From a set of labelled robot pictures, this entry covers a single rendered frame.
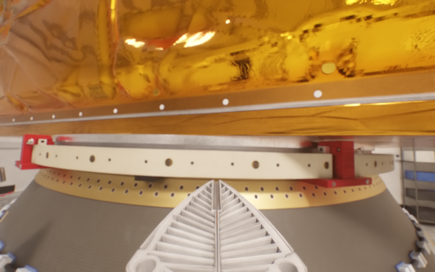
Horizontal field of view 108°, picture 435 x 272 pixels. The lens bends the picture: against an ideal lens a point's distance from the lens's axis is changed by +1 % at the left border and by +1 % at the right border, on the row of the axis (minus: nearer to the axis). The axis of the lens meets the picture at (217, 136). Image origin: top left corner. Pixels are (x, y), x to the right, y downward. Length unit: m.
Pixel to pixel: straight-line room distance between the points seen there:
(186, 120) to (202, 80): 0.09
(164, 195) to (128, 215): 0.07
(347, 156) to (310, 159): 0.08
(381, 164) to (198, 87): 0.48
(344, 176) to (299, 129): 0.15
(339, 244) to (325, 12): 0.39
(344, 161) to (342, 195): 0.11
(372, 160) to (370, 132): 0.21
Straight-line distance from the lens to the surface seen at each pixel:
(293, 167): 0.33
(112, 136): 0.43
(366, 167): 0.49
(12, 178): 8.33
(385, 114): 0.33
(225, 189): 0.17
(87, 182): 0.47
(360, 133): 0.31
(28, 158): 0.64
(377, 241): 0.52
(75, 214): 0.46
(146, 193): 0.36
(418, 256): 0.61
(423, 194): 6.26
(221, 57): 0.32
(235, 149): 0.34
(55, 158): 0.50
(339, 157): 0.39
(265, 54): 0.30
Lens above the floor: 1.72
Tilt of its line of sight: 4 degrees up
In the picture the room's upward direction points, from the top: 2 degrees clockwise
